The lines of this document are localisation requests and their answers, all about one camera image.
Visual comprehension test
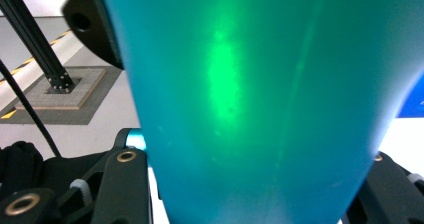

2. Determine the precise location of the dark grey floor mat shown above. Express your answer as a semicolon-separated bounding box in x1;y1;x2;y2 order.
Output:
0;65;123;126

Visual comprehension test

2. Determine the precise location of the black rounded plate with hole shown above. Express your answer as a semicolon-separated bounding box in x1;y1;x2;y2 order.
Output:
61;0;125;70

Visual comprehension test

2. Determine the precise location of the grey stand base board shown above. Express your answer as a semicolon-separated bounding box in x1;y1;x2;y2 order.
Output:
14;67;108;111

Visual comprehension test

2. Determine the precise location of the blue panel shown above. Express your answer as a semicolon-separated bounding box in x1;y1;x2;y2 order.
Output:
396;80;424;119

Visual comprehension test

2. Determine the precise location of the dark cloth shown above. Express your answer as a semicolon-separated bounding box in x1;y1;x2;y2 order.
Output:
0;140;45;200

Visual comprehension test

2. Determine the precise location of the black cable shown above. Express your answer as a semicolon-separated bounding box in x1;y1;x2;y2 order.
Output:
0;59;63;158

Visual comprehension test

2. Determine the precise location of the black metal stand post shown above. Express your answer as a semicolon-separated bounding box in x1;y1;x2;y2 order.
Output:
0;0;77;94

